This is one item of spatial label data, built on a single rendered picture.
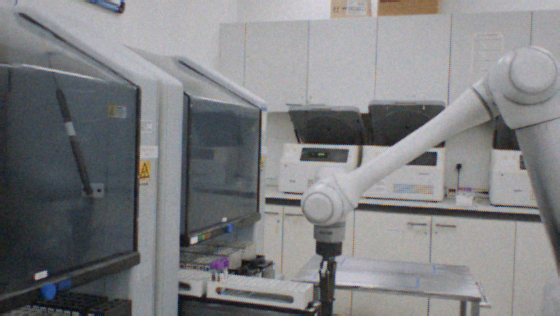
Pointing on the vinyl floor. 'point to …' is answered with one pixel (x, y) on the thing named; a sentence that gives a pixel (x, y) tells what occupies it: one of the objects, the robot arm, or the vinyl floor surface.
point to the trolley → (401, 280)
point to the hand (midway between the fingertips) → (326, 312)
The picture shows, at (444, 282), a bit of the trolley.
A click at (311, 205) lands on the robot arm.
